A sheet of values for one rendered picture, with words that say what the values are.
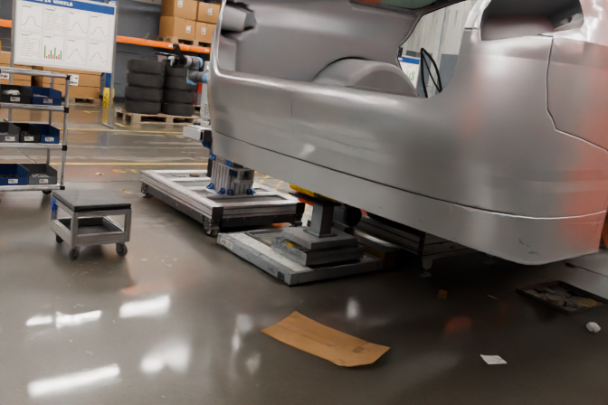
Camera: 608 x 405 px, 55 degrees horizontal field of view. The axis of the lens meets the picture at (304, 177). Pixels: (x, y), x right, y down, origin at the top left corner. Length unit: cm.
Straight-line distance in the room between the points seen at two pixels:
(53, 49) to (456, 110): 812
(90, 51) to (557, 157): 837
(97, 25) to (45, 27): 74
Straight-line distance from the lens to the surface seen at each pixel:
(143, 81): 1089
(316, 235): 377
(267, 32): 318
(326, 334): 297
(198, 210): 440
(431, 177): 188
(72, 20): 956
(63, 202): 376
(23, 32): 938
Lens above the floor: 125
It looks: 10 degrees down
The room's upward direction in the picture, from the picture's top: 7 degrees clockwise
